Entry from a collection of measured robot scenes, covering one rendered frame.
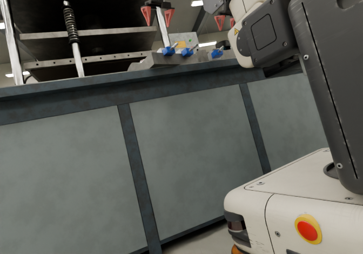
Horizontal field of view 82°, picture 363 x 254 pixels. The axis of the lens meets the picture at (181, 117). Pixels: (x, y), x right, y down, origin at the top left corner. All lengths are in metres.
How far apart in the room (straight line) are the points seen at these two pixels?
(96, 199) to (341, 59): 0.88
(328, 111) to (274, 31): 0.24
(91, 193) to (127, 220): 0.18
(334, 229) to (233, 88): 0.82
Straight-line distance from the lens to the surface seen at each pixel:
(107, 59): 1.93
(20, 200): 1.00
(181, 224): 1.03
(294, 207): 0.54
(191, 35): 2.26
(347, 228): 0.48
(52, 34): 2.09
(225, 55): 1.22
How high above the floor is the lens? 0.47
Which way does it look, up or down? 5 degrees up
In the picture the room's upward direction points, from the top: 14 degrees counter-clockwise
